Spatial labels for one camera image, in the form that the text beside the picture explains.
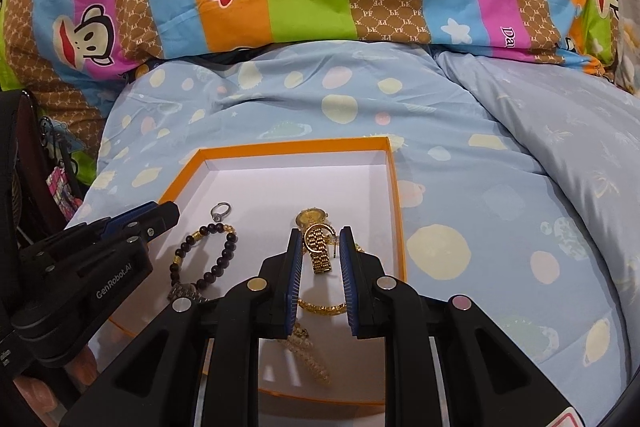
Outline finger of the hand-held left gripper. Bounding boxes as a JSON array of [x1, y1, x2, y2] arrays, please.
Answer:
[[107, 201, 181, 253], [20, 202, 161, 260]]

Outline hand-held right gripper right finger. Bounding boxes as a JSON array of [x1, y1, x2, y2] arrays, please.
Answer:
[[339, 227, 583, 427]]

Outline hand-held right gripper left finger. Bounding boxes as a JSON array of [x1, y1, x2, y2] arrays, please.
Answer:
[[60, 227, 306, 427]]

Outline gold cuff bangle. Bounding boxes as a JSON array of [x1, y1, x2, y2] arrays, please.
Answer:
[[297, 242, 363, 314]]

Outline gold wristwatch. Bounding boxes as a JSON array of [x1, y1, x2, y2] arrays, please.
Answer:
[[294, 208, 333, 275]]

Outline black bead bracelet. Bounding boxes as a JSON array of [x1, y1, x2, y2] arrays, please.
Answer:
[[172, 222, 239, 293]]

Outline silver wristwatch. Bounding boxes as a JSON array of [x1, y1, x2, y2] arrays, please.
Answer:
[[167, 284, 206, 305]]

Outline pearl bracelet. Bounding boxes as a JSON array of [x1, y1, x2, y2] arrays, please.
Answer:
[[272, 322, 333, 388]]

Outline orange cardboard box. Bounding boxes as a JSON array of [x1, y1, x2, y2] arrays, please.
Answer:
[[107, 136, 410, 408]]

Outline person's left hand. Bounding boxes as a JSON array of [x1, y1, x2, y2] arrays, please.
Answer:
[[12, 344, 101, 418]]

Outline pink patterned bag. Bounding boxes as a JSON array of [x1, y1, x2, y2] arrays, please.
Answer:
[[46, 166, 85, 220]]

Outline light blue planet blanket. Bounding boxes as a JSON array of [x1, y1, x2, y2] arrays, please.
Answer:
[[65, 42, 640, 427]]

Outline pale floral cloth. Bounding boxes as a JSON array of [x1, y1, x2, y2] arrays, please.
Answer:
[[612, 0, 640, 98]]

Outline dark wooden bed frame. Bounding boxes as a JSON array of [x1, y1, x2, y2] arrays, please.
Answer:
[[0, 91, 53, 228]]

